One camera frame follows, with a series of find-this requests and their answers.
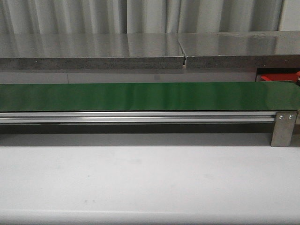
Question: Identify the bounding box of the green conveyor belt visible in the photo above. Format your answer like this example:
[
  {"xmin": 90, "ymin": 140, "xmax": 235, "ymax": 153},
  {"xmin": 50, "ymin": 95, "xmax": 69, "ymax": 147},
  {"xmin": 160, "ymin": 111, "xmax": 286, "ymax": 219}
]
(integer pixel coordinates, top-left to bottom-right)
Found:
[{"xmin": 0, "ymin": 82, "xmax": 300, "ymax": 112}]

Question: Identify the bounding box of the red plastic tray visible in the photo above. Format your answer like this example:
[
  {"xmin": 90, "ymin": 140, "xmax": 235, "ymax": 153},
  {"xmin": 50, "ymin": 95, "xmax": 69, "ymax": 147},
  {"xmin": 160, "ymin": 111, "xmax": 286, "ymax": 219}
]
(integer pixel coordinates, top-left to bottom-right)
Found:
[{"xmin": 257, "ymin": 73, "xmax": 300, "ymax": 88}]

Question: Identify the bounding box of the grey stone shelf right slab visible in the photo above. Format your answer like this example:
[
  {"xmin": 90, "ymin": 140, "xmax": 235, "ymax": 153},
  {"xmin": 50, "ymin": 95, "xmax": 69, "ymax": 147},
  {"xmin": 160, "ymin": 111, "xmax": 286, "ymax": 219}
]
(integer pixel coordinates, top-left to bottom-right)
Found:
[{"xmin": 178, "ymin": 31, "xmax": 300, "ymax": 69}]

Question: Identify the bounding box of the grey stone shelf slab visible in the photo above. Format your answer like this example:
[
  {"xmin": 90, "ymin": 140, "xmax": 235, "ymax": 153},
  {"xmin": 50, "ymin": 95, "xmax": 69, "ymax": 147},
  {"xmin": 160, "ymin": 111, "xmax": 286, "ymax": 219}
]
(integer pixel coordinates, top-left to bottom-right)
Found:
[
  {"xmin": 0, "ymin": 34, "xmax": 184, "ymax": 70},
  {"xmin": 178, "ymin": 31, "xmax": 300, "ymax": 69}
]

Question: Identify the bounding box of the grey stone shelf left slab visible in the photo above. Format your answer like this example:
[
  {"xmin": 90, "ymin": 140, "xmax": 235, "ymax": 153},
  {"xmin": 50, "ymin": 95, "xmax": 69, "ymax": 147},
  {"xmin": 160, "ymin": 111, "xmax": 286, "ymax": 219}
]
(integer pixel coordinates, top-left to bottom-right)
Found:
[{"xmin": 0, "ymin": 34, "xmax": 184, "ymax": 70}]

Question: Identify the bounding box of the white pleated curtain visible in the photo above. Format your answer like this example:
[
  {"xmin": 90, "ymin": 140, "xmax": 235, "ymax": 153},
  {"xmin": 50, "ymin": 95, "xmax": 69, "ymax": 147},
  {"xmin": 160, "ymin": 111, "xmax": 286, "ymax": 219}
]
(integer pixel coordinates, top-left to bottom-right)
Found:
[{"xmin": 0, "ymin": 0, "xmax": 284, "ymax": 34}]

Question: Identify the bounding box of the steel conveyor support bracket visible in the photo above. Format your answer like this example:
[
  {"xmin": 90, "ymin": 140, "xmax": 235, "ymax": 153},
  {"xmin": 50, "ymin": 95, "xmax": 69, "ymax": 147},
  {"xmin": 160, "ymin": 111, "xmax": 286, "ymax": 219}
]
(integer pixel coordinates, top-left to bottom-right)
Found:
[{"xmin": 270, "ymin": 111, "xmax": 297, "ymax": 147}]

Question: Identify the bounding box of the aluminium conveyor side rail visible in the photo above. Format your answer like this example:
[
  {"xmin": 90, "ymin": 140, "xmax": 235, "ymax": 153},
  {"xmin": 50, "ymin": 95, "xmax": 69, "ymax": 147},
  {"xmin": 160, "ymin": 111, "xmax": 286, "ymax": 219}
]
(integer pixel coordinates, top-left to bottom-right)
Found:
[{"xmin": 0, "ymin": 111, "xmax": 276, "ymax": 124}]

